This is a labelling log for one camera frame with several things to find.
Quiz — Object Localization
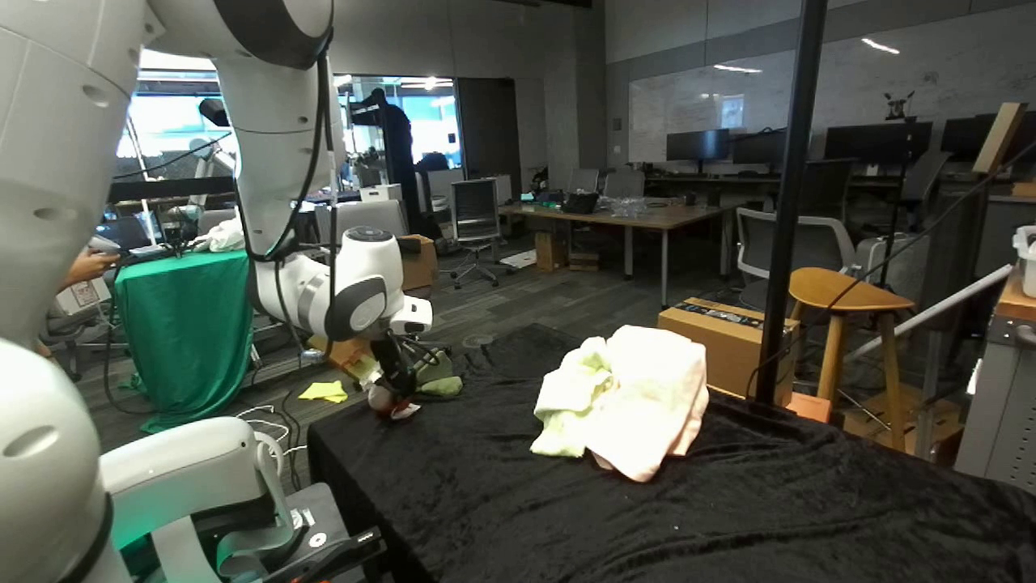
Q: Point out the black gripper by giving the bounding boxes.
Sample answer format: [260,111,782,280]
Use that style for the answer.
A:
[368,330,426,414]

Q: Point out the red and white object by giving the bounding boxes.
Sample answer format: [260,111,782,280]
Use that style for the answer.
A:
[362,383,426,424]

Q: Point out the green bag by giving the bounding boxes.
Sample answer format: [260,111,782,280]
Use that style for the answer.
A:
[411,347,469,401]

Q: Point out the peach cream cloth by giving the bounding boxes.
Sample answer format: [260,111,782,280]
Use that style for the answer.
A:
[586,320,715,486]

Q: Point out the person bare hand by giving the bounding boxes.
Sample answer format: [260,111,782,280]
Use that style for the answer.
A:
[60,242,121,290]

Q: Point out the yellow rag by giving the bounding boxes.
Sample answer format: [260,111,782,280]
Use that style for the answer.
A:
[293,375,354,406]

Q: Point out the small brown cardboard box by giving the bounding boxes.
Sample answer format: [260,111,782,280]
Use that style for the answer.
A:
[397,232,443,294]

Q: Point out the green drape cloth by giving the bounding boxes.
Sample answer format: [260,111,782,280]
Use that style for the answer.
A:
[110,249,260,424]

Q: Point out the person in dark clothes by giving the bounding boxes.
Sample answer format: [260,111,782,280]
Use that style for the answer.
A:
[350,87,424,239]

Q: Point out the white device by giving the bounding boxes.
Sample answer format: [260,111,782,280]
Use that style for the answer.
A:
[190,214,249,259]

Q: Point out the light wooden desk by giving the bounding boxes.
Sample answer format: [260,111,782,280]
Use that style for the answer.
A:
[499,200,726,306]

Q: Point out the cardboard box with black tape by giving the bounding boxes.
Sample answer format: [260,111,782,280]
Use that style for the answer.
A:
[656,294,803,404]

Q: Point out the black tablecloth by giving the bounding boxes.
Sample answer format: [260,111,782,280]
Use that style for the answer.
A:
[307,320,1036,583]

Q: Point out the black computer monitor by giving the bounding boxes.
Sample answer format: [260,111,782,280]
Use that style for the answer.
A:
[821,119,940,170]
[730,125,790,167]
[664,125,738,166]
[941,111,1003,166]

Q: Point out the white framed mesh chair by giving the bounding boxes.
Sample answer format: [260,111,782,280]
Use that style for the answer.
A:
[734,204,862,283]

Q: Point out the wooden stool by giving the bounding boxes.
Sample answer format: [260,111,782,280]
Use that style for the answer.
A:
[782,265,923,433]

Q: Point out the black vertical pole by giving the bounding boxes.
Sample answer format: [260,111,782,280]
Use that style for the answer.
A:
[755,0,833,406]

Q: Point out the silver metal pole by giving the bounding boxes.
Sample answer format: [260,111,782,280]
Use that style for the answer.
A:
[850,263,1021,361]

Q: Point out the grey workbench with wooden top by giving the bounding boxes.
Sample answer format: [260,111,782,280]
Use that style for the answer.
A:
[956,273,1036,490]

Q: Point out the white plastic bin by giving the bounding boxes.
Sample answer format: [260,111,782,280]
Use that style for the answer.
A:
[1010,220,1036,299]

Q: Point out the wooden plank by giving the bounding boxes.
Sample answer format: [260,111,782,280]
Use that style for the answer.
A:
[971,101,1029,178]

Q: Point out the orange yellow wrist camera box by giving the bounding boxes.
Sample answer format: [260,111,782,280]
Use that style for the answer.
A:
[323,334,385,391]

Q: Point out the white floor cables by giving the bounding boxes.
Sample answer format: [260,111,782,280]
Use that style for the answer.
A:
[236,401,312,456]

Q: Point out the black mounting bracket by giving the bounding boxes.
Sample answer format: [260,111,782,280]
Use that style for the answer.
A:
[190,478,388,583]

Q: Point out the black camera boom rail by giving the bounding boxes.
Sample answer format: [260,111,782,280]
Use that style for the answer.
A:
[105,170,238,204]

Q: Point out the black stereo camera bar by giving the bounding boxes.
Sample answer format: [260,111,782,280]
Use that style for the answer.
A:
[195,97,233,128]

